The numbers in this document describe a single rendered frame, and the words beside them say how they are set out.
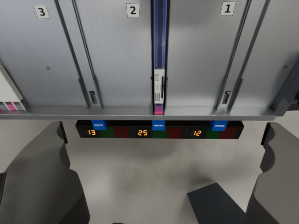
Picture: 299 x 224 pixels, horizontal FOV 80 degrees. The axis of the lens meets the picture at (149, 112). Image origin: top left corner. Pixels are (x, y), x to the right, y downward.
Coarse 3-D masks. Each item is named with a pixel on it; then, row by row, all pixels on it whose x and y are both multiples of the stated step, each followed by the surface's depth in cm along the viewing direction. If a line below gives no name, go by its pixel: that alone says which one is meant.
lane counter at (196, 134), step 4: (192, 128) 36; (196, 128) 36; (200, 128) 36; (204, 128) 36; (192, 132) 37; (196, 132) 37; (200, 132) 37; (188, 136) 38; (192, 136) 38; (196, 136) 38; (200, 136) 38
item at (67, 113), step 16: (224, 96) 33; (0, 112) 31; (16, 112) 31; (32, 112) 31; (48, 112) 31; (64, 112) 31; (80, 112) 30; (96, 112) 30; (112, 112) 30; (128, 112) 30; (144, 112) 30; (176, 112) 30; (192, 112) 30; (208, 112) 30; (224, 112) 30; (240, 112) 30; (256, 112) 30; (272, 112) 29
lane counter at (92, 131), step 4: (84, 128) 37; (88, 128) 37; (92, 128) 37; (84, 132) 38; (88, 132) 38; (92, 132) 38; (96, 132) 38; (88, 136) 39; (92, 136) 39; (96, 136) 39
